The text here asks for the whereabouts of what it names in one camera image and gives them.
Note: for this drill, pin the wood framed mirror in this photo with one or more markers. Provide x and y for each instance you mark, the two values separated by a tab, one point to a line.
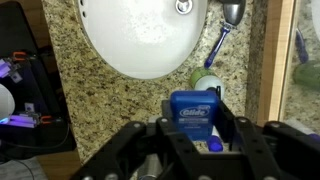
289	90

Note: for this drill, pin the black robot cart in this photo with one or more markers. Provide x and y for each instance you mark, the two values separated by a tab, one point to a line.
36	123

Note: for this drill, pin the white bottle blue cap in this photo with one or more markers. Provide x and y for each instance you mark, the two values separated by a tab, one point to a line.
214	142

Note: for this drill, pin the blue dental floss box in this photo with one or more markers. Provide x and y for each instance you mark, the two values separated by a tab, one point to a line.
193	112

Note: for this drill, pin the chrome faucet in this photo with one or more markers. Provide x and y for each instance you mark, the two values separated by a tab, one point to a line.
234	12

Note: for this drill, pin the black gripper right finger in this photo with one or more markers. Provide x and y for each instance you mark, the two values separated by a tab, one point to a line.
275	151

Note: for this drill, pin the blue razor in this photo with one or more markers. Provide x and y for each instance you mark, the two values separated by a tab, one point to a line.
225	29

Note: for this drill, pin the white oval sink basin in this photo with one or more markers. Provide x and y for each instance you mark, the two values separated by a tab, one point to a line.
143	39

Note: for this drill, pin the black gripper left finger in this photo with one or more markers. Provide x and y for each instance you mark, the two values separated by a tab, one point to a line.
127	150

